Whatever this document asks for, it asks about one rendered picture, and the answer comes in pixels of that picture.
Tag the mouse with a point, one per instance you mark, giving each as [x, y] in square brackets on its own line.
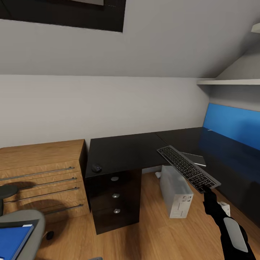
[96, 167]

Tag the folder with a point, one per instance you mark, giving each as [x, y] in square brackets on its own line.
[12, 239]

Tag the notebook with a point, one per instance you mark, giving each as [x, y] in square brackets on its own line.
[195, 158]

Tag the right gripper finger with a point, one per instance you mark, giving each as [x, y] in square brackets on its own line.
[207, 189]

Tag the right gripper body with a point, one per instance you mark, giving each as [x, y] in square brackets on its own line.
[210, 202]

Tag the swivel chair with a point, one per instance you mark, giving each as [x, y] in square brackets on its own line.
[25, 217]

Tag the keyboard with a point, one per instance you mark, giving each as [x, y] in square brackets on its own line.
[188, 169]

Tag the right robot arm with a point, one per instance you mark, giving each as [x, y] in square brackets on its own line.
[234, 238]

